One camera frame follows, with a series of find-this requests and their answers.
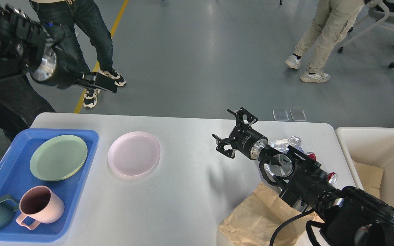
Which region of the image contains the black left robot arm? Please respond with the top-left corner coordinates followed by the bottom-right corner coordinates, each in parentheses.
top-left (0, 5), bottom-right (118, 93)

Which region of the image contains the person in blue jeans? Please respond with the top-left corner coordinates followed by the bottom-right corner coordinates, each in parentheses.
top-left (29, 0), bottom-right (127, 109)

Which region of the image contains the pink plate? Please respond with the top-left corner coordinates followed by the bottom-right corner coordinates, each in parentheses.
top-left (107, 131), bottom-right (161, 177)

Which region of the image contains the beige plastic bin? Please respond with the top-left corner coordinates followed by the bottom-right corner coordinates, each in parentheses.
top-left (335, 127), bottom-right (394, 207)

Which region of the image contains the person in cream sweater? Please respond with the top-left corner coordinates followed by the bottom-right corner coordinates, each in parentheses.
top-left (0, 6), bottom-right (54, 141)

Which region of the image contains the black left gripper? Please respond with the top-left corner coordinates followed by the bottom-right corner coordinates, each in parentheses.
top-left (29, 46), bottom-right (118, 93)

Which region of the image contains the pink mug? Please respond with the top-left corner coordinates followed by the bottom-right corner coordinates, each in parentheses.
top-left (16, 186), bottom-right (65, 230)

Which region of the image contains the brown paper bag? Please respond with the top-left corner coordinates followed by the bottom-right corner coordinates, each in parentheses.
top-left (218, 182), bottom-right (320, 246)

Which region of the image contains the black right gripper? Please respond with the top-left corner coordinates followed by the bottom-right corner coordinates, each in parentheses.
top-left (212, 107), bottom-right (268, 160)

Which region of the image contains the crushed red can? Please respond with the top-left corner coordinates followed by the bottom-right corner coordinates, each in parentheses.
top-left (305, 152), bottom-right (338, 185)

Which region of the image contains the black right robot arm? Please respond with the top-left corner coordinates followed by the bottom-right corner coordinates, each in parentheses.
top-left (212, 108), bottom-right (394, 246)

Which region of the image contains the blue plastic tray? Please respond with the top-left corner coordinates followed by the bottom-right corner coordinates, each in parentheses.
top-left (0, 128), bottom-right (99, 243)

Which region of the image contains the green plate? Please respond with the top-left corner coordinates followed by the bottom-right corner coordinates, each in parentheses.
top-left (30, 135), bottom-right (88, 181)

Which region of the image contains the aluminium foil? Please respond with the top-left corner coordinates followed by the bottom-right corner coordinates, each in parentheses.
top-left (264, 136), bottom-right (305, 178)

